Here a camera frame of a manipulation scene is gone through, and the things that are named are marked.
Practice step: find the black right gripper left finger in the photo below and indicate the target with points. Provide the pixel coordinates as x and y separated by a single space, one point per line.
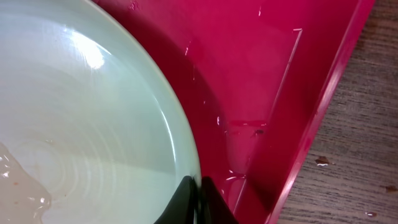
181 207

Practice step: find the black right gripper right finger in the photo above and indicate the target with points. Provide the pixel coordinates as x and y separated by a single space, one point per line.
212 208

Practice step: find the white plate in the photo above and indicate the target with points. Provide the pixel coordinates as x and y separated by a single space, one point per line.
91 130

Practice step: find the red plastic tray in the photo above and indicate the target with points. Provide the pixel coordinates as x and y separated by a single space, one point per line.
254 78

